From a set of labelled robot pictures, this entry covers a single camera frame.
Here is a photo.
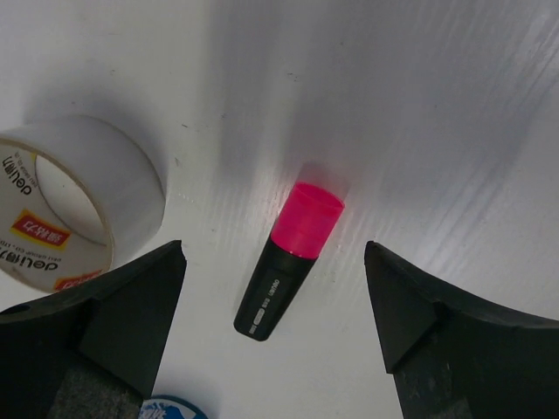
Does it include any white tape roll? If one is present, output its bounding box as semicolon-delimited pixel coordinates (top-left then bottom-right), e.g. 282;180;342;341
1;116;165;292

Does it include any pink capped black highlighter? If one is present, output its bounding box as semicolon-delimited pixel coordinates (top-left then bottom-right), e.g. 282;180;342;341
233;182;345;341

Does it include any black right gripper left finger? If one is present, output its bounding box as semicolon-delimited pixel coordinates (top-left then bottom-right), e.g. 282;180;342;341
1;240;187;418

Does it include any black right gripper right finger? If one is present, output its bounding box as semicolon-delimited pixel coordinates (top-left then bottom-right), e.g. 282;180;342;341
364;241;558;418

